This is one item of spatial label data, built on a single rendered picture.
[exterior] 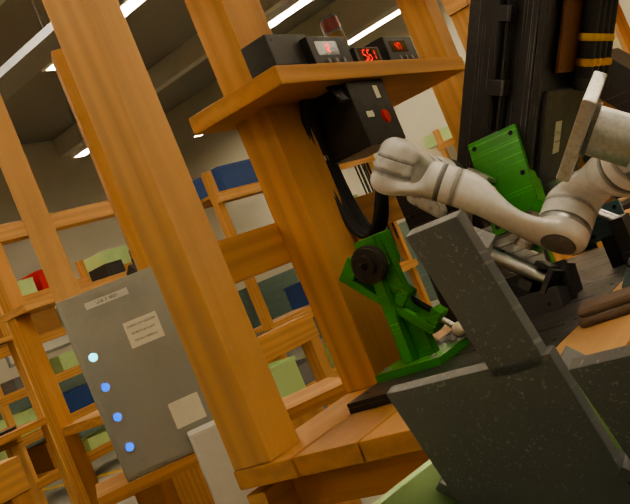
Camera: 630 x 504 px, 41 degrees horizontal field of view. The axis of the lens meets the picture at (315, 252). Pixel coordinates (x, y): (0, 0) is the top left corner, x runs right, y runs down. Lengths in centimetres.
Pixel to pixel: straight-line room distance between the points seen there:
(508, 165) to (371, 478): 72
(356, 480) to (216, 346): 33
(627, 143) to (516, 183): 128
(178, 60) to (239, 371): 1054
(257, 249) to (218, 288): 27
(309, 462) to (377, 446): 14
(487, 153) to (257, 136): 49
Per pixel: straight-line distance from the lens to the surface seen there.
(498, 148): 181
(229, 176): 715
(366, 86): 191
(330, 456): 138
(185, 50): 1177
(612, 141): 51
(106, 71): 150
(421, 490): 75
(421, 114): 1206
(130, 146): 148
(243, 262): 167
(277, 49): 176
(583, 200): 148
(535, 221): 146
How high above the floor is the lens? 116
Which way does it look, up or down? 1 degrees up
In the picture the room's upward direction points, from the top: 22 degrees counter-clockwise
